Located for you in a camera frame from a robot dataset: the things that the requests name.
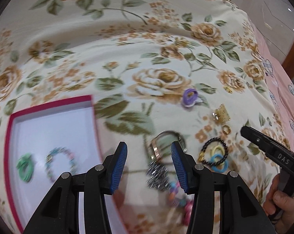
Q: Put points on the red jewelry box tray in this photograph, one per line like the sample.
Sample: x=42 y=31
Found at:
x=48 y=150

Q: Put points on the rose gold wrist watch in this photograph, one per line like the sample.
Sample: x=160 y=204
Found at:
x=158 y=148

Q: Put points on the right hand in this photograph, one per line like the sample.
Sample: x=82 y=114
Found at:
x=276 y=198

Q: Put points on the silver rhinestone brooch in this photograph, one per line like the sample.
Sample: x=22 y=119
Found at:
x=158 y=174

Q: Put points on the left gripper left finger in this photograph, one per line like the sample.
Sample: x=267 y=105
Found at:
x=102 y=180

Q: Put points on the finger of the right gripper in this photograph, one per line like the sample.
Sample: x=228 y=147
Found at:
x=264 y=142

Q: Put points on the gold hair claw clip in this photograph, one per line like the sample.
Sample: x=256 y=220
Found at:
x=220 y=115

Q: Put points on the floral bed blanket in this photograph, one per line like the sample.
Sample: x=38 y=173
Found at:
x=149 y=66

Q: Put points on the small gold earring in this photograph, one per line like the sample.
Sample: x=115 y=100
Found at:
x=228 y=89

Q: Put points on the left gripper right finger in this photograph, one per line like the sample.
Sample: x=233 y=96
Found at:
x=197 y=180

